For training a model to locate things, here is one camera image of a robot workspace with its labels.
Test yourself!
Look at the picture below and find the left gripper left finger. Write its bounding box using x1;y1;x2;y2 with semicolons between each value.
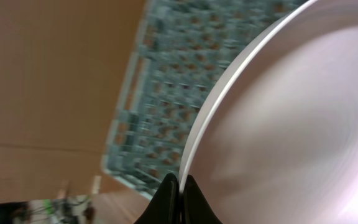
134;174;180;224

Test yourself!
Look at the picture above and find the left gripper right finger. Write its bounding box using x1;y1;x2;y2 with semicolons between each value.
181;175;222;224

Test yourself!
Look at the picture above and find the large white plate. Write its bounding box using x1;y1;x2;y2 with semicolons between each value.
179;0;358;223

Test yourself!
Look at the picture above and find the grey dishwasher rack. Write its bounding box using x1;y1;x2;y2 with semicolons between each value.
103;0;301;198

